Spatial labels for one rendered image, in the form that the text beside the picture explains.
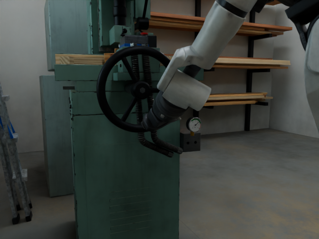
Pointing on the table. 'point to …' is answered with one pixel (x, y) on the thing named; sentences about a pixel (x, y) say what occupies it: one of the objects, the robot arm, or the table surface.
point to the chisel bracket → (115, 35)
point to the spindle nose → (119, 12)
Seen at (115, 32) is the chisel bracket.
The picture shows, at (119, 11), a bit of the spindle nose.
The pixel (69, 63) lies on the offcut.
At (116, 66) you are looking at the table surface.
